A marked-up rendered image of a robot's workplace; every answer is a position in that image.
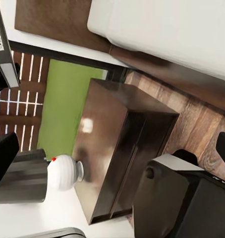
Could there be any hardback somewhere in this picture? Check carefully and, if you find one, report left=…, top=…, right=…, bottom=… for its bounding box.
left=0, top=11, right=20, bottom=88

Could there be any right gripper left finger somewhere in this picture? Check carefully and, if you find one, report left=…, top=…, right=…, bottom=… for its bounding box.
left=0, top=132, right=19, bottom=181

